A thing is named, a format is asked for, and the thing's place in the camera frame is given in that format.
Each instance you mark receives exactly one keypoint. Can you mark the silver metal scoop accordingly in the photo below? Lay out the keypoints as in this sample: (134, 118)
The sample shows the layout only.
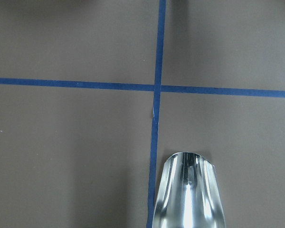
(188, 194)

